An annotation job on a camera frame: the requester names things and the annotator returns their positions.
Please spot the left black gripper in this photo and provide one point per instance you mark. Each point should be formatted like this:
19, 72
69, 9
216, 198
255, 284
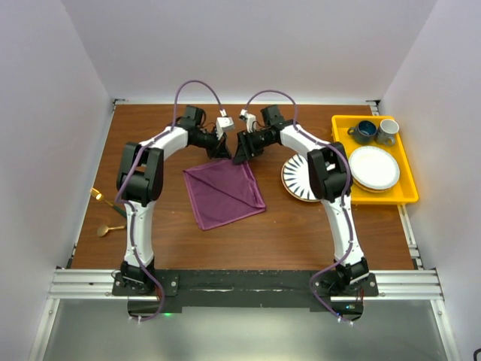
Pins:
219, 149

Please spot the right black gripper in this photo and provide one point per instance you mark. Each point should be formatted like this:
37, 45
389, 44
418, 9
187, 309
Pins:
246, 149

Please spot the purple cloth napkin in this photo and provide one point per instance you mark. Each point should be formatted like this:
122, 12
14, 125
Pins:
222, 192

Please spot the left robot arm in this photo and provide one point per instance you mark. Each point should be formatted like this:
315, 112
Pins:
139, 184

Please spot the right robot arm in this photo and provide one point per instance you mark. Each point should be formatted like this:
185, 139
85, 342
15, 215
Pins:
330, 181

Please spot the blue striped white plate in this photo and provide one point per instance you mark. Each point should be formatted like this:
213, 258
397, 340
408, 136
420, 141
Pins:
295, 179

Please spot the blue grey bowl cup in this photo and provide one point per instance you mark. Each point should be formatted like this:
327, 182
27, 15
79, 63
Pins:
363, 133

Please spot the white plate in tray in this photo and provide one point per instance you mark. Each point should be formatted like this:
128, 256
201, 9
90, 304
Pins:
374, 168

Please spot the white grey mug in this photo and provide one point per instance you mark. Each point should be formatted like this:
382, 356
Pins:
386, 132

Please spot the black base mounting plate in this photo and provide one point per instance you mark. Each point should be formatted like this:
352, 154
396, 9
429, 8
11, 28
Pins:
248, 289

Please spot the yellow plastic tray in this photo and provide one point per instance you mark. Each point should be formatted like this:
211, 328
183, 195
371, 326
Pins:
403, 192

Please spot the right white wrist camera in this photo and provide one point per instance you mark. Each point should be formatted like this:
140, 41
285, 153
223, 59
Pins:
249, 119

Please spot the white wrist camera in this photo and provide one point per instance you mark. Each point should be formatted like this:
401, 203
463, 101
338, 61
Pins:
224, 123
249, 119

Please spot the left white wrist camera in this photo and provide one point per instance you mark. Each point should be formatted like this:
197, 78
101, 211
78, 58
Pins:
224, 123

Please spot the gold fork green handle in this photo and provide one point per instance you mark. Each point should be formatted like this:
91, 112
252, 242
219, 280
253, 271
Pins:
98, 196

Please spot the gold spoon green handle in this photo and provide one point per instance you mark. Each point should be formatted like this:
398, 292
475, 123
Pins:
103, 229

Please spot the aluminium frame rail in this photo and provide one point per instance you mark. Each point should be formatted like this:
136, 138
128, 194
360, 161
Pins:
82, 320

